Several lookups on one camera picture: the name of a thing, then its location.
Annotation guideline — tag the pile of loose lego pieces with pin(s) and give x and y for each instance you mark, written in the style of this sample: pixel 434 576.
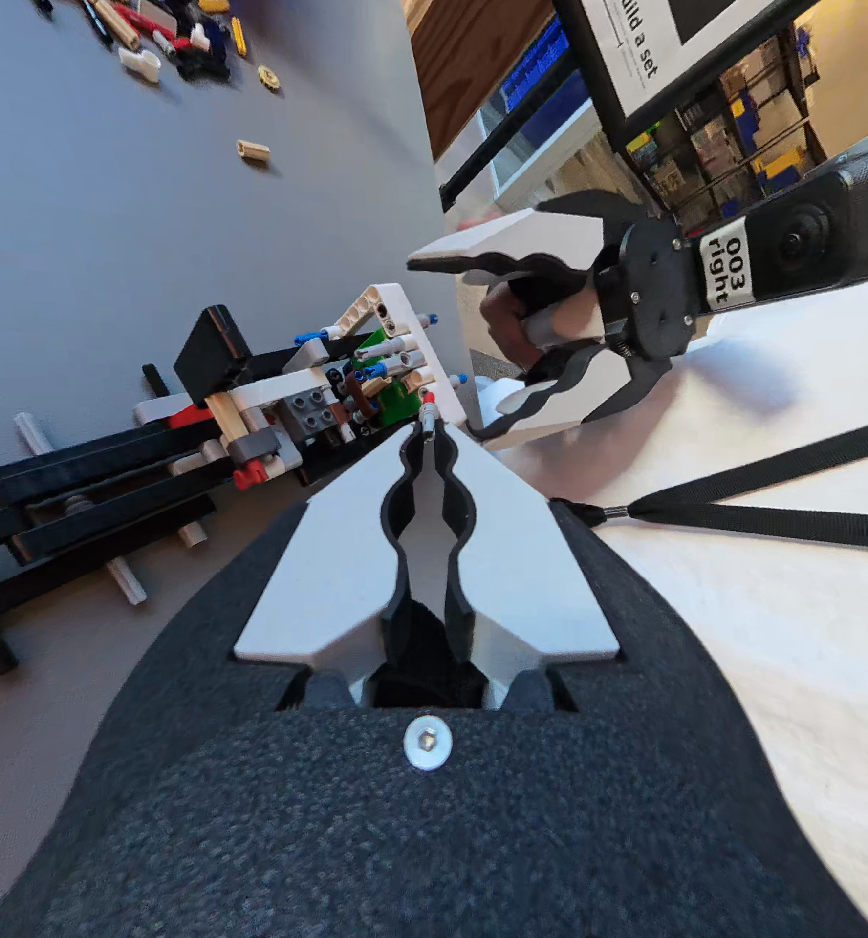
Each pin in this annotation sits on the pile of loose lego pieces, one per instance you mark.
pixel 170 36

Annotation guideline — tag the tan lego pin connector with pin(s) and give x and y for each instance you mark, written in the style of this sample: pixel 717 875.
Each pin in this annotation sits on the tan lego pin connector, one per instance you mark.
pixel 253 150

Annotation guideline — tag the partly built lego model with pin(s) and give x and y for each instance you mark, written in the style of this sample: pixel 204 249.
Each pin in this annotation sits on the partly built lego model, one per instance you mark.
pixel 309 410

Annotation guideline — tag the Lego Technic model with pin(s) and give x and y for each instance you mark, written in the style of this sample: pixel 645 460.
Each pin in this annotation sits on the Lego Technic model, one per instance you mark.
pixel 207 352

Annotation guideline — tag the black metal bar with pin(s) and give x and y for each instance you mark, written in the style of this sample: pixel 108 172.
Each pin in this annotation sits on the black metal bar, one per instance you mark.
pixel 500 143

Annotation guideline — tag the person's white clothing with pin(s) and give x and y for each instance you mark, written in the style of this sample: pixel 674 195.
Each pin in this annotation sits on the person's white clothing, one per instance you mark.
pixel 771 659

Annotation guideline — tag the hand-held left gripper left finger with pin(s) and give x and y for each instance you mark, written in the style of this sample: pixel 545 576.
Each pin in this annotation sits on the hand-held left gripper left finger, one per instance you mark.
pixel 317 579

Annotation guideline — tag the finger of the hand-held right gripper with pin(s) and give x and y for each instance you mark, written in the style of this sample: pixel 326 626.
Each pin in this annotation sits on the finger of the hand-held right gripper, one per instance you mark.
pixel 573 403
pixel 522 238

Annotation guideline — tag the person's right hand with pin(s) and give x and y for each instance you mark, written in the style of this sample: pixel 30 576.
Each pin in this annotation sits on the person's right hand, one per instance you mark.
pixel 504 333

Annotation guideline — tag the blue storage bins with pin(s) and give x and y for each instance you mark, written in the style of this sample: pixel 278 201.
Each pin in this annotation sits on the blue storage bins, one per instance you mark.
pixel 544 70

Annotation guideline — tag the storage shelf with bins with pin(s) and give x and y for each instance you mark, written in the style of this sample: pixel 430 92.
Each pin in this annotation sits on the storage shelf with bins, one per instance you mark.
pixel 734 139

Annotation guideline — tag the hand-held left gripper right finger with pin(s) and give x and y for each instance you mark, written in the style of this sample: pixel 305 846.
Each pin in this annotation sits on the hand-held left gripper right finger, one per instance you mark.
pixel 536 579

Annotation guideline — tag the small grey lego pin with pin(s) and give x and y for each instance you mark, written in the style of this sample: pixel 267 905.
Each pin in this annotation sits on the small grey lego pin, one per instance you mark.
pixel 428 421

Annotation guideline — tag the tan round lego gear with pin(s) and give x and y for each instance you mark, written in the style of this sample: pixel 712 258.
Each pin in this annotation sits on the tan round lego gear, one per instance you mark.
pixel 268 78

